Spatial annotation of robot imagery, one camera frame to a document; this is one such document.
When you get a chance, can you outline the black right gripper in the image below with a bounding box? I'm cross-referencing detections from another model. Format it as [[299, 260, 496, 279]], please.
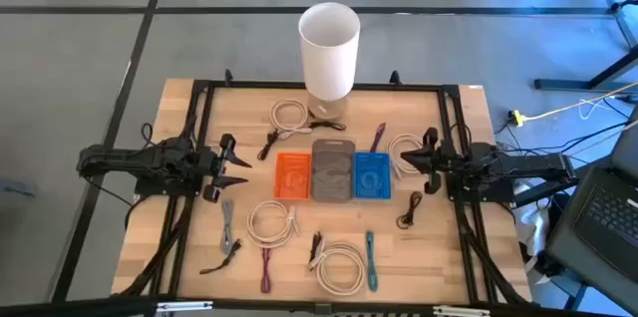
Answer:
[[400, 127, 463, 195]]

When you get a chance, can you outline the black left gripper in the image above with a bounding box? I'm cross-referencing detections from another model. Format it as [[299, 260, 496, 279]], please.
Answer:
[[195, 133, 253, 204]]

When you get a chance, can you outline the dark brown braided cable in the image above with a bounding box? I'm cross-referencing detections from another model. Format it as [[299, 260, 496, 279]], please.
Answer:
[[396, 190, 424, 231]]

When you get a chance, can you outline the white cable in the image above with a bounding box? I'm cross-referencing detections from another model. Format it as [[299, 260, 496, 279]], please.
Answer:
[[386, 133, 425, 179], [269, 99, 313, 140], [307, 236, 368, 297], [246, 199, 301, 250]]

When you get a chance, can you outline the grey braided cable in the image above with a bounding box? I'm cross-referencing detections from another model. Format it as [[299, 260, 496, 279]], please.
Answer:
[[220, 199, 235, 256]]

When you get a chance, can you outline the purple braided cable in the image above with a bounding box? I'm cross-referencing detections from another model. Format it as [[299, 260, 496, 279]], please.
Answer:
[[369, 122, 388, 154]]

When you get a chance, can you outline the orange plastic basket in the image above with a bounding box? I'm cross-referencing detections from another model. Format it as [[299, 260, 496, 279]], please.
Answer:
[[273, 152, 313, 201]]

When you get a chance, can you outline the teal braided cable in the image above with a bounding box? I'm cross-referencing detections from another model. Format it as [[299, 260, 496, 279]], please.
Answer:
[[365, 229, 379, 293]]

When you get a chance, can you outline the magenta braided cable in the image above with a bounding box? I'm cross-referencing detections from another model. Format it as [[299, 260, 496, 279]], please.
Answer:
[[259, 246, 274, 295]]

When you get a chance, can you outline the blue plastic basket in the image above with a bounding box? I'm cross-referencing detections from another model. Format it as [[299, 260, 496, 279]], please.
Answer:
[[352, 151, 393, 201]]

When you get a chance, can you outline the grey translucent plastic basket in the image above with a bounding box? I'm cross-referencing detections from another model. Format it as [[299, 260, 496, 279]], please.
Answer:
[[310, 138, 357, 203]]

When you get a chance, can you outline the white bag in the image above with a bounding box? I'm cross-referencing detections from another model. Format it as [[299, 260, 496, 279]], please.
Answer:
[[512, 181, 549, 268]]

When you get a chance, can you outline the white shade wooden table lamp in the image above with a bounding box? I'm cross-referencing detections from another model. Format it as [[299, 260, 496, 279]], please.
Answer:
[[297, 1, 362, 124]]

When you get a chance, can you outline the black floor stand beam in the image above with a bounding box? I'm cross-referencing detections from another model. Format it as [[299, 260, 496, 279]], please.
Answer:
[[533, 46, 638, 92]]

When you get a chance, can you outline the dark grey laptop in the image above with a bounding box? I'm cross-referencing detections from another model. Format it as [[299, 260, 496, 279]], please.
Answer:
[[545, 107, 638, 314]]

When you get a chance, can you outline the yellow extension cord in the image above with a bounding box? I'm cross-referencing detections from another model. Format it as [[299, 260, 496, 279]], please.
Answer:
[[507, 80, 638, 129]]

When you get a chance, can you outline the black aluminium table frame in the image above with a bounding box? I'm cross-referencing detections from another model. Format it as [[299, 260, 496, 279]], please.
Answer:
[[0, 68, 638, 317]]

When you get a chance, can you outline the silver metal bracket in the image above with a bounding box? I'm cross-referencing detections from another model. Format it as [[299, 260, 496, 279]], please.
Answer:
[[432, 305, 491, 317], [156, 300, 214, 314]]

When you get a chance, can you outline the black wheeled stand frame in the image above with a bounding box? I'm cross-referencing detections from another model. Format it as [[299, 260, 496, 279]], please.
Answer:
[[585, 0, 638, 52]]

